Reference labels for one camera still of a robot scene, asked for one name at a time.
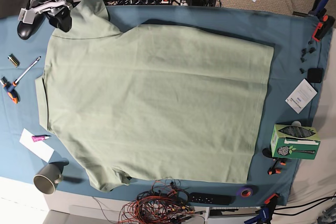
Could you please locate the small orange spring clamp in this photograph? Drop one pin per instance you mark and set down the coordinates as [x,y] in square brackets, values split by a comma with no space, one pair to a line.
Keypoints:
[274,169]

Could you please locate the green cardboard box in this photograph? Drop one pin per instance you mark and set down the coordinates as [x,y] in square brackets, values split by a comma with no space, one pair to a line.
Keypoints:
[294,142]

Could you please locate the blue black clamp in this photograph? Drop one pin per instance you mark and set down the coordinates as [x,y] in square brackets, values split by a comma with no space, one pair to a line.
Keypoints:
[318,9]

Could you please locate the purple tape roll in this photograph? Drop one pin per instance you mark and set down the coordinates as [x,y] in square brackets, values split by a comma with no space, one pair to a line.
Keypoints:
[245,191]

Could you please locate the white printed card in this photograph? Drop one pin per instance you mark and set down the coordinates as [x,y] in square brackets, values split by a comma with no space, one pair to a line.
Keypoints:
[301,96]

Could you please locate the black computer mouse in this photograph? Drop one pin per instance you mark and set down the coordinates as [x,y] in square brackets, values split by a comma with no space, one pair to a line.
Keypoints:
[25,31]

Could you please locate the orange black table clamp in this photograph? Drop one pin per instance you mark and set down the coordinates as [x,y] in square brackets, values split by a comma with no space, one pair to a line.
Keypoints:
[325,23]

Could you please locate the white paper sheet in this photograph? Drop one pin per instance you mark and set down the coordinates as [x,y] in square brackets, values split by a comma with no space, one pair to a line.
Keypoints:
[40,149]

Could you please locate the small green battery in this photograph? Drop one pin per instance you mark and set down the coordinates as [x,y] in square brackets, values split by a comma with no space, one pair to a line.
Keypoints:
[14,60]

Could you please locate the black remote control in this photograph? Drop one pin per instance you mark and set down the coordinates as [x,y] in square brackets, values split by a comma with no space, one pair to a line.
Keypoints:
[210,199]

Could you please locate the pink glue tube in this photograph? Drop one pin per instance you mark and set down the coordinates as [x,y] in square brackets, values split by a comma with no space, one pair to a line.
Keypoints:
[36,138]

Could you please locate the grey ceramic mug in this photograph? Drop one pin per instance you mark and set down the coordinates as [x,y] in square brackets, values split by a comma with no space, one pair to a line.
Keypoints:
[48,178]

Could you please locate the right-arm white wrist camera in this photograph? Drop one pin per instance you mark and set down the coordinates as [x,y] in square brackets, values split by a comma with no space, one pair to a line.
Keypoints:
[26,16]

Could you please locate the green T-shirt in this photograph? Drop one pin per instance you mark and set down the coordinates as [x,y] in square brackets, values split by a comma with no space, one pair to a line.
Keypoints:
[153,102]

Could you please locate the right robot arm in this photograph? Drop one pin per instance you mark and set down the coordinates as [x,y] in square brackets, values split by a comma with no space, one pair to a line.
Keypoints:
[43,6]

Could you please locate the black power strip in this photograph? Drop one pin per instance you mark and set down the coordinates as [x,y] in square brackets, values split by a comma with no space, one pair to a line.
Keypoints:
[140,2]

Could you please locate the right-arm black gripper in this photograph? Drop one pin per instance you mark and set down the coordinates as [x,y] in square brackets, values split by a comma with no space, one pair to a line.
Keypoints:
[60,18]

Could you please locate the black square box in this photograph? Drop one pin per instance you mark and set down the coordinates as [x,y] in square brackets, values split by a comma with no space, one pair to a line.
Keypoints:
[315,75]

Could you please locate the blue orange bar clamp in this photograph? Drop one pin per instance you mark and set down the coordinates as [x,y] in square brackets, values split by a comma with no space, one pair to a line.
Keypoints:
[266,211]

